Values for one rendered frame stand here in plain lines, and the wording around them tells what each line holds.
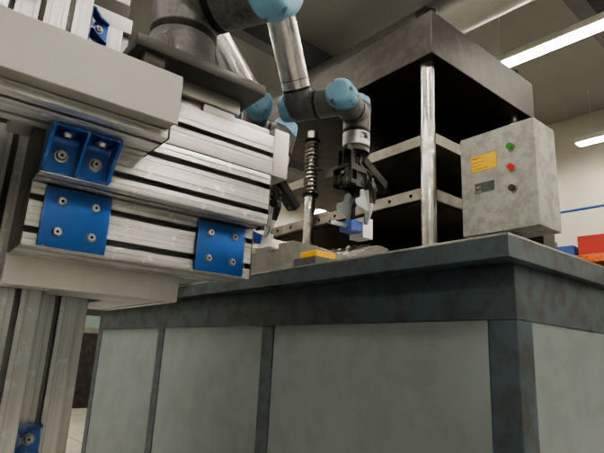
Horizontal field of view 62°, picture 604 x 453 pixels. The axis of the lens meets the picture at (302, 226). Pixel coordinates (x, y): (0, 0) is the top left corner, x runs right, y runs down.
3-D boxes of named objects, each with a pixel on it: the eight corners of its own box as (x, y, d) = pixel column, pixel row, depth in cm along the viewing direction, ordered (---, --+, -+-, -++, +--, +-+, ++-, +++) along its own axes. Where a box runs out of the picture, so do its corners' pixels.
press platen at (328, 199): (432, 141, 210) (431, 130, 211) (274, 196, 293) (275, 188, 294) (518, 183, 253) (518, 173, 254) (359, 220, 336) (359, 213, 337)
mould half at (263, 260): (290, 274, 129) (293, 223, 132) (235, 282, 148) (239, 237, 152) (415, 297, 159) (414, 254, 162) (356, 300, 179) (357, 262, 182)
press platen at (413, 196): (429, 197, 202) (428, 185, 203) (267, 237, 285) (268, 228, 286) (522, 232, 247) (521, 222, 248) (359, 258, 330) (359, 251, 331)
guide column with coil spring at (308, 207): (299, 390, 232) (312, 129, 264) (292, 389, 236) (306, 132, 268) (308, 390, 235) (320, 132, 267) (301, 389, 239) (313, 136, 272)
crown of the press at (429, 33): (433, 135, 194) (430, -2, 209) (245, 202, 292) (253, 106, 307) (539, 188, 244) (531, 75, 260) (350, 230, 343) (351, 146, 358)
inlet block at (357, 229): (336, 230, 124) (336, 208, 125) (322, 233, 128) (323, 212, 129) (372, 239, 132) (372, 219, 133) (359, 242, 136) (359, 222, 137)
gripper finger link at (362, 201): (352, 220, 128) (348, 189, 132) (368, 226, 131) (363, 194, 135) (361, 216, 126) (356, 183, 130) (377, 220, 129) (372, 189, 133)
